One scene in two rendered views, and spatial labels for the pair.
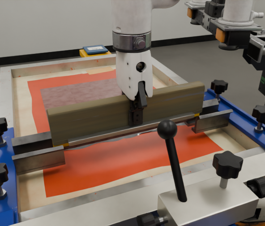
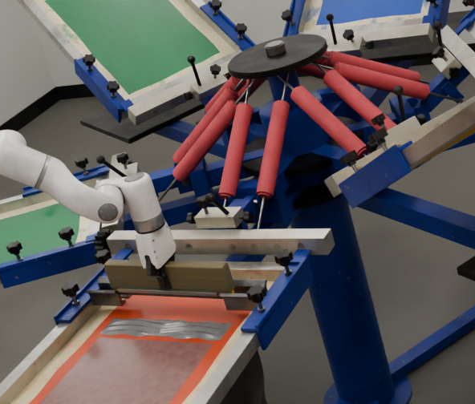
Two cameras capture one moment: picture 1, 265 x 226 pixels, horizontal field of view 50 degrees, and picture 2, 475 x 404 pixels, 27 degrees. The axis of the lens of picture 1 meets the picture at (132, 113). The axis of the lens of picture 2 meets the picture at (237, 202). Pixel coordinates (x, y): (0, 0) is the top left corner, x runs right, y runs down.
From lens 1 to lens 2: 271 cm
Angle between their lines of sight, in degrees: 105
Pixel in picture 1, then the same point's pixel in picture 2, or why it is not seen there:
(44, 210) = (274, 267)
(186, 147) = (148, 299)
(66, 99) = (149, 392)
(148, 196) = (230, 234)
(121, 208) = (247, 232)
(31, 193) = not seen: hidden behind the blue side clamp
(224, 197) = (213, 210)
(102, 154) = (201, 312)
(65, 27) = not seen: outside the picture
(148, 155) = (178, 300)
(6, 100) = (212, 381)
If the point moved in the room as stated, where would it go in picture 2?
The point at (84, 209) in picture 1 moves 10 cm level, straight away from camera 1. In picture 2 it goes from (261, 236) to (240, 256)
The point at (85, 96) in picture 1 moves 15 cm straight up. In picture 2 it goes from (127, 389) to (106, 336)
